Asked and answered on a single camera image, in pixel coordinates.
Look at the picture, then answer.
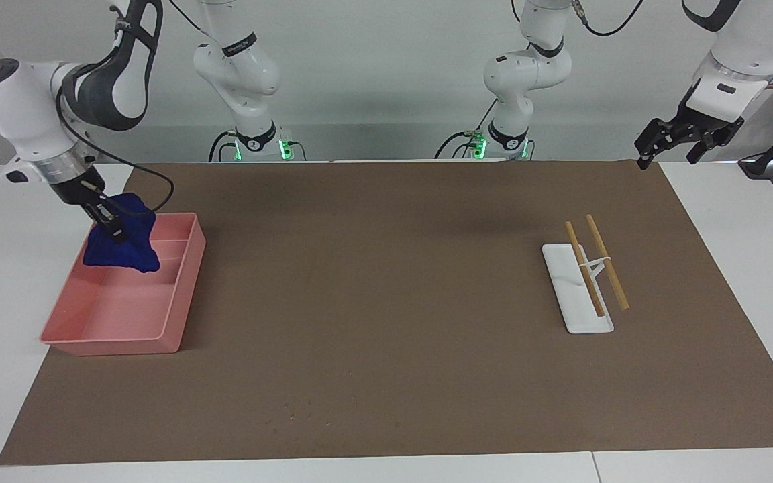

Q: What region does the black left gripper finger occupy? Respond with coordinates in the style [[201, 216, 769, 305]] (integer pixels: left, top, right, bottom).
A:
[[635, 119, 682, 170], [686, 138, 729, 165]]

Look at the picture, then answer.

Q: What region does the blue towel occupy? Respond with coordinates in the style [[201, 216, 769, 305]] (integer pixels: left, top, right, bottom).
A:
[[83, 193, 160, 273]]

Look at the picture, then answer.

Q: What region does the pink plastic tray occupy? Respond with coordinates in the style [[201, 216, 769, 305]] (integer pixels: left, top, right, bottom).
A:
[[40, 213, 207, 356]]

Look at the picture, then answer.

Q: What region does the wooden rack rod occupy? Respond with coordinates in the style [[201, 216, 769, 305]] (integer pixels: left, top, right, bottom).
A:
[[565, 221, 606, 317], [586, 215, 631, 311]]

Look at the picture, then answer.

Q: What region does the brown table mat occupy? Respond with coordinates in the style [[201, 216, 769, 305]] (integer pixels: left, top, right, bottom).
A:
[[0, 161, 773, 466]]

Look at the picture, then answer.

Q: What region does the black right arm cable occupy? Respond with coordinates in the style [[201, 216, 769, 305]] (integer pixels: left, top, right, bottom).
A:
[[56, 87, 174, 217]]

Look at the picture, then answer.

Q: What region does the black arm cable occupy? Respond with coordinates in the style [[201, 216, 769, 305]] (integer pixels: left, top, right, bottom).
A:
[[56, 87, 174, 217], [564, 0, 646, 38]]

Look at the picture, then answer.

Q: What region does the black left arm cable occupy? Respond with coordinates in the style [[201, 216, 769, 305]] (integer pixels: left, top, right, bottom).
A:
[[564, 0, 646, 38]]

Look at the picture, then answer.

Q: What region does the black base cable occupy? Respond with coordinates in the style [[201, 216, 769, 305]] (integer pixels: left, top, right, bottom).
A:
[[435, 101, 498, 160], [209, 131, 236, 162]]

